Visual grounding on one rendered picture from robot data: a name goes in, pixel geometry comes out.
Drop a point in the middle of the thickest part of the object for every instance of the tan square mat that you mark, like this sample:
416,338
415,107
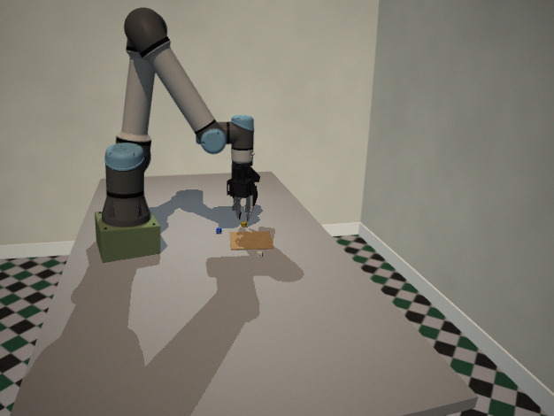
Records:
251,240

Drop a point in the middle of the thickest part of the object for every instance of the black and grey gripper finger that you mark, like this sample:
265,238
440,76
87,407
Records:
237,206
250,202

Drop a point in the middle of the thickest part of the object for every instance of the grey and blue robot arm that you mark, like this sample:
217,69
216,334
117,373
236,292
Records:
126,161

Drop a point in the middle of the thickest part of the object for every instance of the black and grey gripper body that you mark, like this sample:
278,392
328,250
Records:
241,184

